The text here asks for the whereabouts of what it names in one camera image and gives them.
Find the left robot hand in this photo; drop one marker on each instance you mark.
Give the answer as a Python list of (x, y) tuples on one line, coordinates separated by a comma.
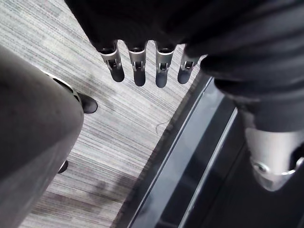
[(213, 35)]

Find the dark robot foot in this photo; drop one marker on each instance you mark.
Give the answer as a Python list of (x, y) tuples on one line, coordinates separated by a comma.
[(89, 103)]

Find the silver robot leg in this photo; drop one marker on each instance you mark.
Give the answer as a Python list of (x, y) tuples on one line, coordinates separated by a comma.
[(35, 133)]

